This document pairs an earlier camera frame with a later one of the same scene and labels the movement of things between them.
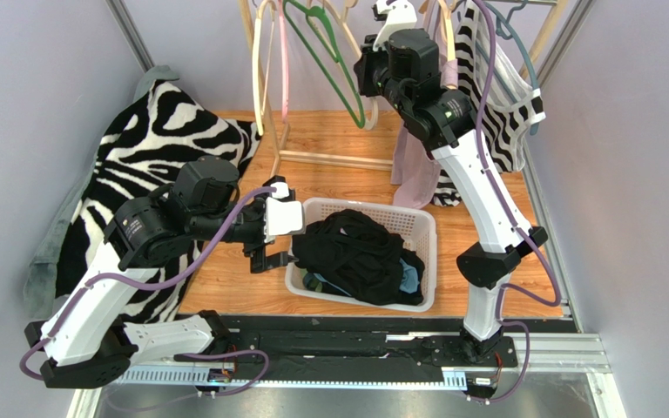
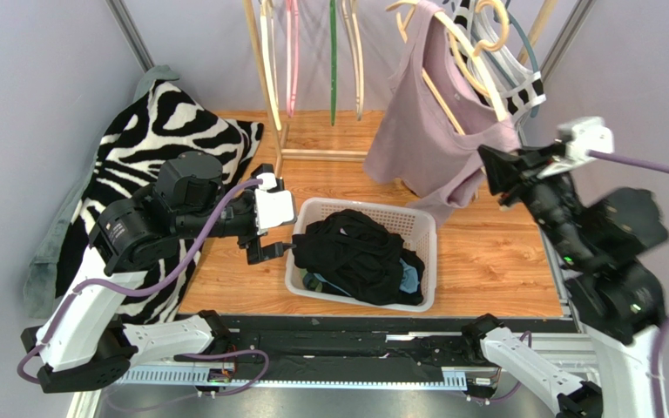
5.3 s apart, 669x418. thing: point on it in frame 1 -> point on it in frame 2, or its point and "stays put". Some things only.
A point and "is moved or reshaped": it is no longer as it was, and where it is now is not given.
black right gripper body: [366, 73] -> [517, 176]
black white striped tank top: [472, 43] -> [516, 87]
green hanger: [317, 18] is moved or reshaped
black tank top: [367, 270] stays put
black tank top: [348, 252] stays put
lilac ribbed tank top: [414, 169] is moved or reshaped
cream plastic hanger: [259, 104] -> [269, 47]
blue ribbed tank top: [408, 284] stays put
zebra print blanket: [164, 130] stays put
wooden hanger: [447, 10] -> [492, 88]
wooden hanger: [338, 9] is moved or reshaped
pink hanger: [285, 60] -> [292, 20]
